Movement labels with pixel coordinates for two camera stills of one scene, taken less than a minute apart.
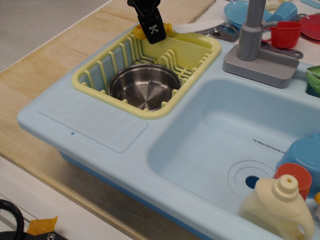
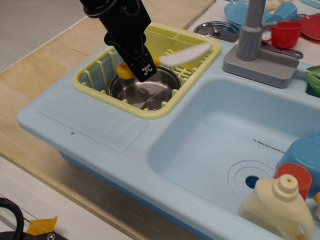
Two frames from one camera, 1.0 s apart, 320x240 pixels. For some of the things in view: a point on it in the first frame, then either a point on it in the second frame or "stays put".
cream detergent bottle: x=277 y=208 stays put
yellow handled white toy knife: x=139 y=32 → x=125 y=71
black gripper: x=149 y=17 → x=125 y=22
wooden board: x=22 y=82 stays put
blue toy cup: x=286 y=11 stays put
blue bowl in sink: x=304 y=151 stays put
